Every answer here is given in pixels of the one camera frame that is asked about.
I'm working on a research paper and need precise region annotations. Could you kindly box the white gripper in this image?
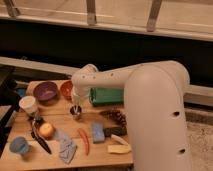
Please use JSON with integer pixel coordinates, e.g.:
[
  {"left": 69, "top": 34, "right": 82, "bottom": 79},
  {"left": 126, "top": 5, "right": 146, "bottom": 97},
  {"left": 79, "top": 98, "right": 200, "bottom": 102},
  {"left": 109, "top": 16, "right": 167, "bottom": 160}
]
[{"left": 71, "top": 87, "right": 90, "bottom": 106}]

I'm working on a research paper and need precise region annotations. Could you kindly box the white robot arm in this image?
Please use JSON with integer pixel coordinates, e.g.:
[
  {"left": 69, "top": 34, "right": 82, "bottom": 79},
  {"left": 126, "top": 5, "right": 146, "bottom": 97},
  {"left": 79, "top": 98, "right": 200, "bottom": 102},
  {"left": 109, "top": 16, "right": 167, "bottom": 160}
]
[{"left": 72, "top": 61, "right": 192, "bottom": 171}]

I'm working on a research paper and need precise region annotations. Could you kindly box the small metal cup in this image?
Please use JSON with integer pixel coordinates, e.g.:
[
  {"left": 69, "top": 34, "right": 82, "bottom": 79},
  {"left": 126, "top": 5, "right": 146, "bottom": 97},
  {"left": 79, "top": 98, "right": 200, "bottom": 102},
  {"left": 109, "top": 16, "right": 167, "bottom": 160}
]
[{"left": 70, "top": 105, "right": 82, "bottom": 120}]

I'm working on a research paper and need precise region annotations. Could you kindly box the white paper cup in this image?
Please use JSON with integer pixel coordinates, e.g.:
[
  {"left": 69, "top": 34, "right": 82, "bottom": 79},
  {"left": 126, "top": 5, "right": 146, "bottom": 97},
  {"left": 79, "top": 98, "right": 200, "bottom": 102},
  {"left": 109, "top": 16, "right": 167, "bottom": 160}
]
[{"left": 19, "top": 96, "right": 38, "bottom": 116}]

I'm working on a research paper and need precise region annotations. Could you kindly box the blue plastic cup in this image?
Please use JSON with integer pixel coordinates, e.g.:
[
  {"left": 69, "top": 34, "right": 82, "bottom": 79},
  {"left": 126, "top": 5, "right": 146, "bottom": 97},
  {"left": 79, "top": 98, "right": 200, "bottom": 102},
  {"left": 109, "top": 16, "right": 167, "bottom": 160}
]
[{"left": 9, "top": 136, "right": 30, "bottom": 155}]

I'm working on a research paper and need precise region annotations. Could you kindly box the orange bowl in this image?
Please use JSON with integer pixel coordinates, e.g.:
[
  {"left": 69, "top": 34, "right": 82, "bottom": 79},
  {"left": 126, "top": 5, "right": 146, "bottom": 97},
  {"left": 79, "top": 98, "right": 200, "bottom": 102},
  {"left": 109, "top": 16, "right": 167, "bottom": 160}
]
[{"left": 60, "top": 80, "right": 73, "bottom": 99}]

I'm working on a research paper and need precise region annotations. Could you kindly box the green plastic tray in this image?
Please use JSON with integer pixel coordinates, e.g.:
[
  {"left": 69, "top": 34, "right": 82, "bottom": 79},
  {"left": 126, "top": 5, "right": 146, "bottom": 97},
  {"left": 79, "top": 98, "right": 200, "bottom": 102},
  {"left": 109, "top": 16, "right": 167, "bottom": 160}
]
[{"left": 89, "top": 88, "right": 124, "bottom": 107}]

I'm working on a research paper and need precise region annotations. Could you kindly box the purple bowl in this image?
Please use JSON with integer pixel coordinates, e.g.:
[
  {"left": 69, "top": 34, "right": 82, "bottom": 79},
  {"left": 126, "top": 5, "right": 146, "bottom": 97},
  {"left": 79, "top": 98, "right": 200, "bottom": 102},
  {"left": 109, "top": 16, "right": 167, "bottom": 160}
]
[{"left": 33, "top": 81, "right": 58, "bottom": 102}]

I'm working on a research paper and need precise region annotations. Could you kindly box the red chili pepper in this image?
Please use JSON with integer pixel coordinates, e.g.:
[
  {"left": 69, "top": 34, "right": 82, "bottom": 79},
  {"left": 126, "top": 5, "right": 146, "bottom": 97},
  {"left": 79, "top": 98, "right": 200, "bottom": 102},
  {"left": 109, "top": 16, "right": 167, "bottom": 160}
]
[{"left": 78, "top": 128, "right": 90, "bottom": 155}]

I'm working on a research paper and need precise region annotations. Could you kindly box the brown pine cone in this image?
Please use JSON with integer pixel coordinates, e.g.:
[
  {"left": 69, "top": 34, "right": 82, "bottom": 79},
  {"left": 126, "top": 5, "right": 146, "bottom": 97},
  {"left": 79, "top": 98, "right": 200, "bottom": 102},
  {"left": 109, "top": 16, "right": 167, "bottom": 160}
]
[{"left": 100, "top": 109, "right": 127, "bottom": 126}]

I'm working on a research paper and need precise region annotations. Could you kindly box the wooden table board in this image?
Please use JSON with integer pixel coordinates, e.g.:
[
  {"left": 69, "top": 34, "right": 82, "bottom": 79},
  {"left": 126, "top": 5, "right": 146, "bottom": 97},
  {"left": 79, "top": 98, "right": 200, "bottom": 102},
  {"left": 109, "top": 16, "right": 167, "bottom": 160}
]
[{"left": 0, "top": 79, "right": 134, "bottom": 171}]

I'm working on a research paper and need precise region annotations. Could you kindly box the blue sponge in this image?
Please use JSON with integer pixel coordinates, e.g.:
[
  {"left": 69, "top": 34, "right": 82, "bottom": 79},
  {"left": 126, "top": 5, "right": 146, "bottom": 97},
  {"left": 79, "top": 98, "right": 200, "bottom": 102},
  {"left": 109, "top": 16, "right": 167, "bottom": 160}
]
[{"left": 92, "top": 122, "right": 105, "bottom": 144}]

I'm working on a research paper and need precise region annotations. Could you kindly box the yellow red apple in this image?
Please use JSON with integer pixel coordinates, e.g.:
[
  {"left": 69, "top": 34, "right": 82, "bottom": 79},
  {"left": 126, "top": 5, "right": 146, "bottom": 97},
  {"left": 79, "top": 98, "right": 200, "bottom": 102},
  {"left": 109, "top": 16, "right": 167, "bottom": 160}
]
[{"left": 39, "top": 123, "right": 55, "bottom": 139}]

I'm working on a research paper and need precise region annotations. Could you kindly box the grey blue cloth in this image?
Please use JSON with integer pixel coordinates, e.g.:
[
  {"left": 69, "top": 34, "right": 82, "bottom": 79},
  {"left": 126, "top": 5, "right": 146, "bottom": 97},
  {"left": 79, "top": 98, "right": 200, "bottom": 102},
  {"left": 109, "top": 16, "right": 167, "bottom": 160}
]
[{"left": 54, "top": 129, "right": 77, "bottom": 164}]

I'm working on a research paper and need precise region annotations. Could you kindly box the dark grey block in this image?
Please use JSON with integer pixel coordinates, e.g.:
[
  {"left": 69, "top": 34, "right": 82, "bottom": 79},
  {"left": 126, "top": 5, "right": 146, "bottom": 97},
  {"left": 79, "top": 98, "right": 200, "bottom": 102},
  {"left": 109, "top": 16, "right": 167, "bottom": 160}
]
[{"left": 103, "top": 127, "right": 127, "bottom": 137}]

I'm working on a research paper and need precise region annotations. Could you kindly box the white plastic spoon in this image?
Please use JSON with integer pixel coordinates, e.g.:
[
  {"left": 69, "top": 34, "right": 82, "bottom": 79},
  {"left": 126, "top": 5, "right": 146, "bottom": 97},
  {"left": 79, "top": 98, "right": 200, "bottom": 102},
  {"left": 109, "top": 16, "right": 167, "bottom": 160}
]
[{"left": 111, "top": 134, "right": 129, "bottom": 146}]

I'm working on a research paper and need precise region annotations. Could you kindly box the black handled knife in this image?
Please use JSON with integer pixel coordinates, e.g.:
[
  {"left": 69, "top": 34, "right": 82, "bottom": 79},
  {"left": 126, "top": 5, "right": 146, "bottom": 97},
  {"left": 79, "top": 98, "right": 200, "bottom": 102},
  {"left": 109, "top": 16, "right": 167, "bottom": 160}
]
[{"left": 31, "top": 119, "right": 51, "bottom": 154}]

